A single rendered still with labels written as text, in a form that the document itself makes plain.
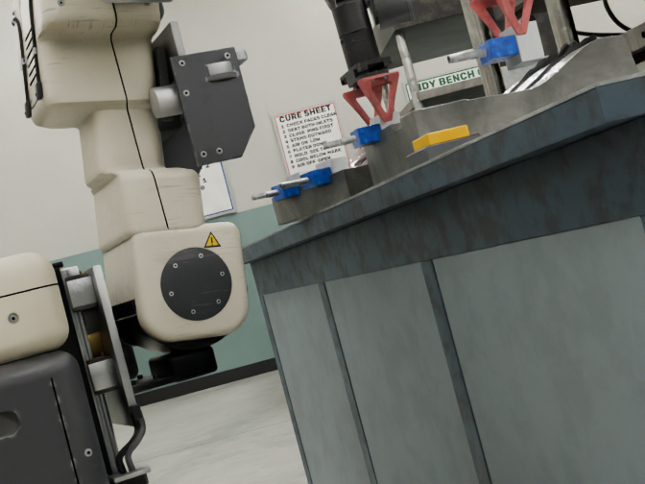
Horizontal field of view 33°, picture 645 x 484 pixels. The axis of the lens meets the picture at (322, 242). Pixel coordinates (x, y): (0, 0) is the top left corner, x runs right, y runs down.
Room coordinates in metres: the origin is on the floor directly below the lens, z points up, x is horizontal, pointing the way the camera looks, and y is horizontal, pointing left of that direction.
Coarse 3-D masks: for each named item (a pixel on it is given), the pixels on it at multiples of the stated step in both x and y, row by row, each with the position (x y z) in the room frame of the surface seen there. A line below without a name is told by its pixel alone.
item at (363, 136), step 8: (376, 120) 1.79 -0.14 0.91; (392, 120) 1.78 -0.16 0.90; (360, 128) 1.77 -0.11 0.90; (368, 128) 1.77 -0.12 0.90; (376, 128) 1.77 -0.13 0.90; (384, 128) 1.77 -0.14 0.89; (352, 136) 1.78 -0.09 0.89; (360, 136) 1.77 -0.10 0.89; (368, 136) 1.77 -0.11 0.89; (376, 136) 1.77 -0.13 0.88; (328, 144) 1.77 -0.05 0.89; (336, 144) 1.77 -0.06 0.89; (344, 144) 1.78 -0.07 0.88; (360, 144) 1.77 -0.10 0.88; (368, 144) 1.79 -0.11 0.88
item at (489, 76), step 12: (468, 0) 3.04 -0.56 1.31; (468, 12) 3.05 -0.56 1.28; (468, 24) 3.06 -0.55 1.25; (480, 24) 3.04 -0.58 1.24; (480, 36) 3.04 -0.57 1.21; (480, 60) 3.05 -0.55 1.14; (480, 72) 3.06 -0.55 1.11; (492, 72) 3.04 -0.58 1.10; (492, 84) 3.04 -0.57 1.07; (504, 84) 3.06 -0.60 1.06
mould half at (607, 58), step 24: (600, 48) 1.70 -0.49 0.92; (624, 48) 1.71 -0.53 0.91; (552, 72) 1.70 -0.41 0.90; (576, 72) 1.68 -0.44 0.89; (600, 72) 1.69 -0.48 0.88; (624, 72) 1.70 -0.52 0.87; (504, 96) 1.65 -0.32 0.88; (528, 96) 1.66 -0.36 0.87; (552, 96) 1.67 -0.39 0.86; (408, 120) 1.63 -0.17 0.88; (432, 120) 1.62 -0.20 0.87; (456, 120) 1.63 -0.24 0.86; (480, 120) 1.64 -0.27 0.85; (504, 120) 1.65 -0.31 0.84; (384, 144) 1.76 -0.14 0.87; (408, 144) 1.66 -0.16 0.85; (384, 168) 1.79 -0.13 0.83; (408, 168) 1.68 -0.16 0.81
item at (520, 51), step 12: (504, 36) 1.52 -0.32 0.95; (516, 36) 1.52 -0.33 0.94; (528, 36) 1.53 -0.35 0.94; (480, 48) 1.55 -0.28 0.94; (492, 48) 1.52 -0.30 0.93; (504, 48) 1.52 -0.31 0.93; (516, 48) 1.53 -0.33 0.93; (528, 48) 1.53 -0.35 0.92; (540, 48) 1.53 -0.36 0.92; (456, 60) 1.52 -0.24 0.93; (492, 60) 1.54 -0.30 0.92; (504, 60) 1.56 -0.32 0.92; (516, 60) 1.54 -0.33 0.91; (528, 60) 1.53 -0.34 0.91
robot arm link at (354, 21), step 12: (348, 0) 1.80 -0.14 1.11; (360, 0) 1.78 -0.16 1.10; (372, 0) 1.78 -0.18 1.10; (336, 12) 1.78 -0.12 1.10; (348, 12) 1.77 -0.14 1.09; (360, 12) 1.77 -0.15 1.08; (372, 12) 1.78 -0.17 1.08; (336, 24) 1.79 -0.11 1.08; (348, 24) 1.77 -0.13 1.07; (360, 24) 1.77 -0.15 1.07
